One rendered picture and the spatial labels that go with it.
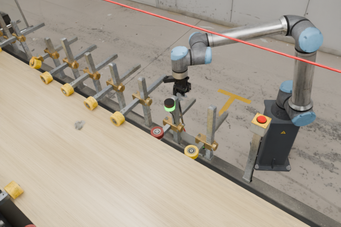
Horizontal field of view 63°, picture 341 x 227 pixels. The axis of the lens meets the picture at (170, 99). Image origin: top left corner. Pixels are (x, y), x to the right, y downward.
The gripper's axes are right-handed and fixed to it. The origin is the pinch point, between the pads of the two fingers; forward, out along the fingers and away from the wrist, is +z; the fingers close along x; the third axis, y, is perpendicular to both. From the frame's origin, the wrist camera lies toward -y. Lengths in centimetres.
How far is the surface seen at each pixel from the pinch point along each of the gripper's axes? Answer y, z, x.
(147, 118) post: -20.7, 22.1, -9.1
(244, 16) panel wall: -71, 77, 259
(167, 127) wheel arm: -0.4, 15.1, -12.8
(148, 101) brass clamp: -18.0, 4.2, -8.5
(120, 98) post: -45.6, 15.6, -9.0
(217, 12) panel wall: -113, 80, 258
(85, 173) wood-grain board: -16, 11, -66
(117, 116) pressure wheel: -24.6, 3.5, -29.6
